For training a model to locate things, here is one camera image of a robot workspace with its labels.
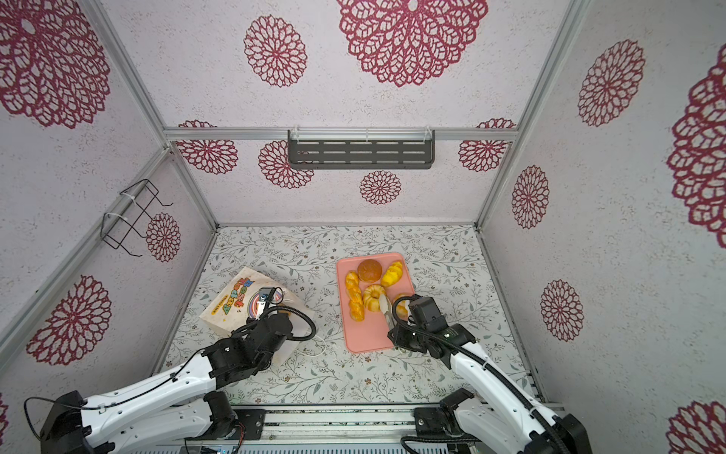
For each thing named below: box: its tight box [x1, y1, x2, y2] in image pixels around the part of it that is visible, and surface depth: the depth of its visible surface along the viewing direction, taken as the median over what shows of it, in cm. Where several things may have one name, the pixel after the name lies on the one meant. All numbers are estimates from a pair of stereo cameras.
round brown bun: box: [357, 259, 383, 283], surface depth 103 cm
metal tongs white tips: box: [379, 293, 397, 331], surface depth 89 cm
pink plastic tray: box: [336, 251, 415, 354], surface depth 96 cm
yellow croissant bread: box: [380, 261, 404, 288], surface depth 103 cm
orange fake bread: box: [345, 270, 366, 323], surface depth 98 cm
